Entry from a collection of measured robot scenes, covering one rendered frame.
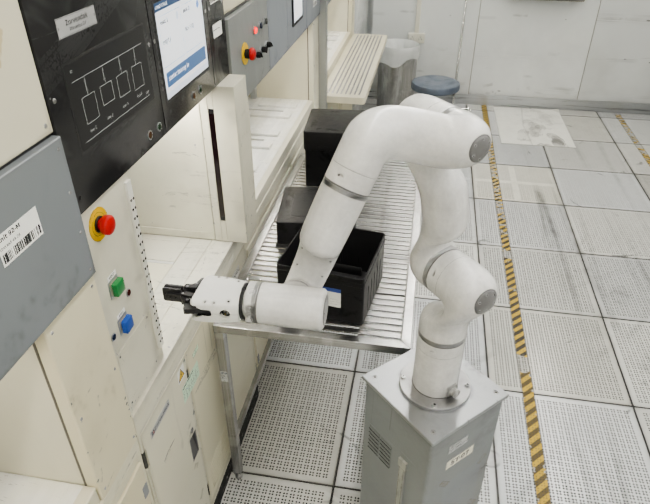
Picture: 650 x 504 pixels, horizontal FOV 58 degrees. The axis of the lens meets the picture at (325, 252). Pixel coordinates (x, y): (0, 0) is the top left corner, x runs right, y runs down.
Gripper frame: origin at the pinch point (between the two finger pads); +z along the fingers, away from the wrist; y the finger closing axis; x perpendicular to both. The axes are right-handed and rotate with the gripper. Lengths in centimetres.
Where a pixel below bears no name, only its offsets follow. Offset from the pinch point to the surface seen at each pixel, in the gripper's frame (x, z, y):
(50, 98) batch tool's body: 41.6, 12.3, -5.3
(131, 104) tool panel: 32.0, 12.3, 19.7
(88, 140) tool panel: 31.4, 12.3, 2.1
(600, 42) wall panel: -59, -194, 480
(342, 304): -37, -28, 48
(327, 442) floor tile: -120, -21, 62
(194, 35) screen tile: 37, 12, 58
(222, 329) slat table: -45, 8, 40
